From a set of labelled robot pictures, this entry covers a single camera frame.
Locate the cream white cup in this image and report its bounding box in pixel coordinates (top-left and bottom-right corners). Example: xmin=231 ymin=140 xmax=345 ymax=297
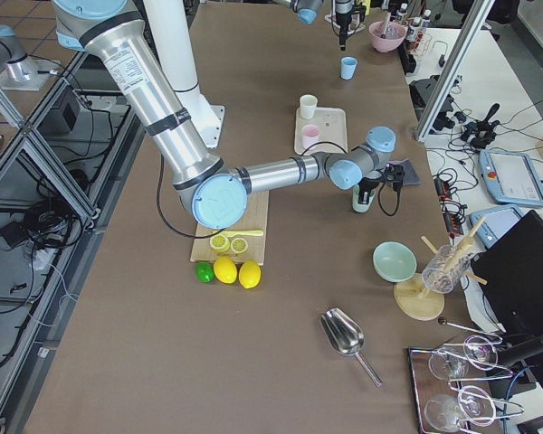
xmin=300 ymin=94 xmax=318 ymax=119

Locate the aluminium frame post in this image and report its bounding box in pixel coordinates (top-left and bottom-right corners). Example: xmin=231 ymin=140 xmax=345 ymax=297
xmin=414 ymin=0 xmax=494 ymax=143

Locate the pink cup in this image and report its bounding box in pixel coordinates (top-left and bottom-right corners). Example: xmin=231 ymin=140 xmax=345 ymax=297
xmin=300 ymin=124 xmax=320 ymax=151

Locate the mirror tray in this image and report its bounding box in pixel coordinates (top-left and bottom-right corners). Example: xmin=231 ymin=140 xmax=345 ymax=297
xmin=406 ymin=345 xmax=543 ymax=434

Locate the green lime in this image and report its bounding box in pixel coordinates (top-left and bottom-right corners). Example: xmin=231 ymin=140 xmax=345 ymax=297
xmin=195 ymin=262 xmax=215 ymax=283

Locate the clear glass mug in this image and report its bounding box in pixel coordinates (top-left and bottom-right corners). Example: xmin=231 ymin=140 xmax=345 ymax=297
xmin=422 ymin=245 xmax=472 ymax=294

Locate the metal scoop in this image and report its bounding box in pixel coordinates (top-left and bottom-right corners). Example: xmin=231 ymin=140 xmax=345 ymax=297
xmin=320 ymin=307 xmax=383 ymax=387

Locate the beige rabbit tray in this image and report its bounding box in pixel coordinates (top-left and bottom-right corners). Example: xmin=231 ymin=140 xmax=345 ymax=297
xmin=294 ymin=108 xmax=348 ymax=155

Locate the black monitor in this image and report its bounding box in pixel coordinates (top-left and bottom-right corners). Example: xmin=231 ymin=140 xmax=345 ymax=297
xmin=472 ymin=211 xmax=543 ymax=335

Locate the light blue cup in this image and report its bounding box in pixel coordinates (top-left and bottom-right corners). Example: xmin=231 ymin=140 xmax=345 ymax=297
xmin=340 ymin=56 xmax=357 ymax=80

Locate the teach pendant tablet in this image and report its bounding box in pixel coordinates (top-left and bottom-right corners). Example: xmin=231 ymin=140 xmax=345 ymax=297
xmin=479 ymin=149 xmax=543 ymax=208

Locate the lemon slice upper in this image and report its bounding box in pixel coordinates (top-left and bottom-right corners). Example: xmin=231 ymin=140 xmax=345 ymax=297
xmin=209 ymin=234 xmax=231 ymax=253

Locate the metal tongs black tip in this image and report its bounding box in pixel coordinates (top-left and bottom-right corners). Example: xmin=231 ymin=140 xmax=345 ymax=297
xmin=380 ymin=12 xmax=391 ymax=39

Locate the lemon slice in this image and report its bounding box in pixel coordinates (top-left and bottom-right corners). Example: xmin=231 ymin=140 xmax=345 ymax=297
xmin=230 ymin=237 xmax=249 ymax=254
xmin=209 ymin=234 xmax=231 ymax=253

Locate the wooden cup stand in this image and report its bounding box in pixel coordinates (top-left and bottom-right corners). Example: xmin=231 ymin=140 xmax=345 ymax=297
xmin=394 ymin=217 xmax=488 ymax=321

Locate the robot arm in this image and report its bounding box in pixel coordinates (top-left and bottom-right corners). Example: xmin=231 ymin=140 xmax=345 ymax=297
xmin=272 ymin=0 xmax=367 ymax=51
xmin=53 ymin=1 xmax=395 ymax=230

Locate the wooden cutting board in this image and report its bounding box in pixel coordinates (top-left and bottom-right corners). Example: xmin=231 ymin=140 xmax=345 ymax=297
xmin=190 ymin=192 xmax=269 ymax=266

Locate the lemon slice lower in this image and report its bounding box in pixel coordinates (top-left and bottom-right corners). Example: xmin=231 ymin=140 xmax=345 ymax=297
xmin=230 ymin=237 xmax=249 ymax=254

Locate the wine glass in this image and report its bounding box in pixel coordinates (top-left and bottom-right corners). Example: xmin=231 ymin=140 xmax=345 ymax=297
xmin=424 ymin=385 xmax=497 ymax=433
xmin=428 ymin=335 xmax=498 ymax=381

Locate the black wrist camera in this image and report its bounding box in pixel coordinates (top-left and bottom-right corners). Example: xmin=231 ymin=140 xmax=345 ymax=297
xmin=381 ymin=163 xmax=405 ymax=193

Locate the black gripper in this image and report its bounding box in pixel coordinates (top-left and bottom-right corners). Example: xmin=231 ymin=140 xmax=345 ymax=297
xmin=357 ymin=178 xmax=380 ymax=204

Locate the grey folded cloth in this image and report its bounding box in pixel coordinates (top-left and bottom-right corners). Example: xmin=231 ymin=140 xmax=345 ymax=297
xmin=389 ymin=158 xmax=421 ymax=186

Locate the whole yellow lemon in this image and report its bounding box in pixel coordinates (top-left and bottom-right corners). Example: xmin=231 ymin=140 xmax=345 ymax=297
xmin=213 ymin=256 xmax=238 ymax=284

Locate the pink bowl with ice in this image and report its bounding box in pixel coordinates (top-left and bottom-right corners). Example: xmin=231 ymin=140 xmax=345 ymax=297
xmin=368 ymin=21 xmax=406 ymax=52

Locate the light green cup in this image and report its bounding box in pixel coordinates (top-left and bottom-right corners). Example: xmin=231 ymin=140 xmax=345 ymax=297
xmin=352 ymin=185 xmax=376 ymax=213

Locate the yellow plastic knife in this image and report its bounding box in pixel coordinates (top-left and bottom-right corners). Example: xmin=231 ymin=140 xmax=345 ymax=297
xmin=212 ymin=230 xmax=264 ymax=238

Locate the light green bowl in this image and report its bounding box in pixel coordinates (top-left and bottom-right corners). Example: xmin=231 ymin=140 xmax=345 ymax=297
xmin=373 ymin=241 xmax=417 ymax=283

